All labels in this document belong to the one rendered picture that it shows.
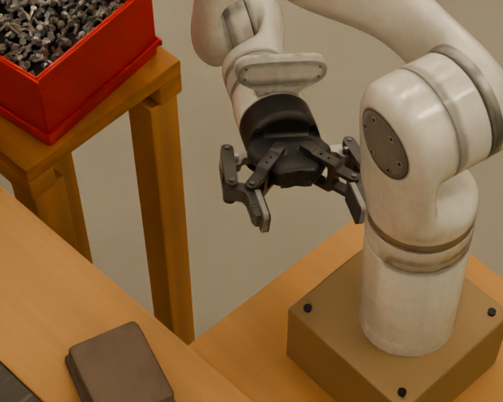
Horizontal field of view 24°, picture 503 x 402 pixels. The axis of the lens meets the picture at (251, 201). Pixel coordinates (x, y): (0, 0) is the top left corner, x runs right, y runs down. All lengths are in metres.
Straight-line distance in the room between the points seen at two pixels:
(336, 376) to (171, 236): 0.70
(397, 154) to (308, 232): 1.48
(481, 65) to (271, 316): 0.45
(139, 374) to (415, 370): 0.26
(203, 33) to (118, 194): 1.17
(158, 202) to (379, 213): 0.80
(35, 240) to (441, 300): 0.44
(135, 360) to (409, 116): 0.40
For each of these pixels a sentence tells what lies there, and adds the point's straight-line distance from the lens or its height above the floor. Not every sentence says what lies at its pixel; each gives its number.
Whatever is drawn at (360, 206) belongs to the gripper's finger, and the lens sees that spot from 1.08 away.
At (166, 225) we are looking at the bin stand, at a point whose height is 0.48.
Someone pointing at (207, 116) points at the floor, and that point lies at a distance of 2.53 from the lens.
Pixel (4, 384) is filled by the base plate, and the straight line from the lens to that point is 1.15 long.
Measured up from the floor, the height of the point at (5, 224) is 0.90.
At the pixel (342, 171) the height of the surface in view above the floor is 1.02.
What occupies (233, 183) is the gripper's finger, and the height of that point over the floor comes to 1.04.
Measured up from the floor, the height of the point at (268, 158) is 1.03.
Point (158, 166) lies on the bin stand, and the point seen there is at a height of 0.62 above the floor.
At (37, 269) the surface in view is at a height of 0.90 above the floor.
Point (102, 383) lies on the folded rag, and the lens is 1.10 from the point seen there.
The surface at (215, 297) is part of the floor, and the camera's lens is 2.24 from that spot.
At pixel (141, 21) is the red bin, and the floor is 0.87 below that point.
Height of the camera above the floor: 1.89
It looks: 52 degrees down
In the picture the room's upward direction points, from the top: straight up
